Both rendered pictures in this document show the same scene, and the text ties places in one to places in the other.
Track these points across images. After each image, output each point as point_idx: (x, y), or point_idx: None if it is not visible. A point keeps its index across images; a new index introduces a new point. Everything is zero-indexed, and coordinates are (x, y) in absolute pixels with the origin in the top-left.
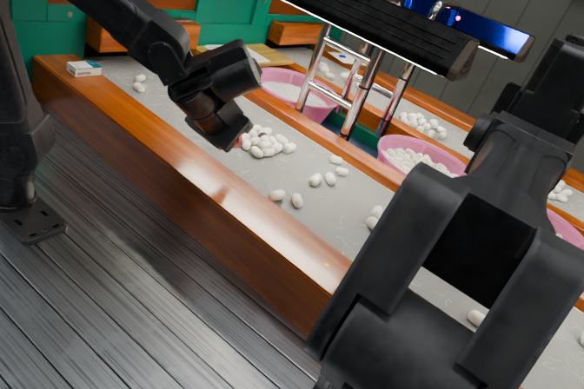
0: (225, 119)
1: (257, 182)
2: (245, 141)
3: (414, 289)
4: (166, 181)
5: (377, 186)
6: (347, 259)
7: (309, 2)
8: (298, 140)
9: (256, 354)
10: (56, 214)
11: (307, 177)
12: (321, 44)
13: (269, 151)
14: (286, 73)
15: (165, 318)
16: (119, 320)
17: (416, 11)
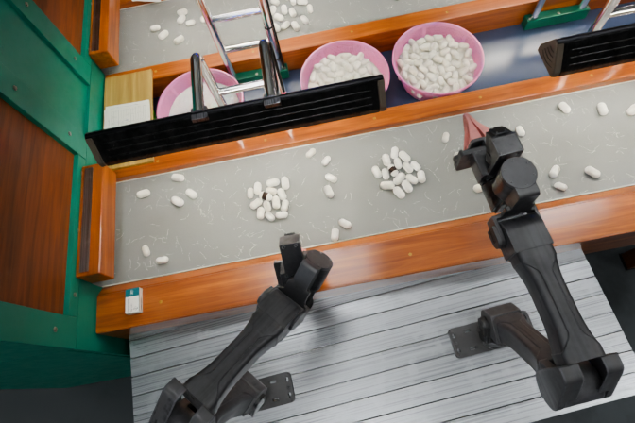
0: None
1: (313, 236)
2: (268, 217)
3: (442, 204)
4: None
5: (348, 141)
6: (411, 236)
7: (236, 135)
8: (273, 162)
9: (421, 313)
10: (276, 375)
11: (320, 193)
12: (220, 97)
13: (286, 205)
14: (167, 93)
15: (379, 347)
16: (369, 372)
17: None
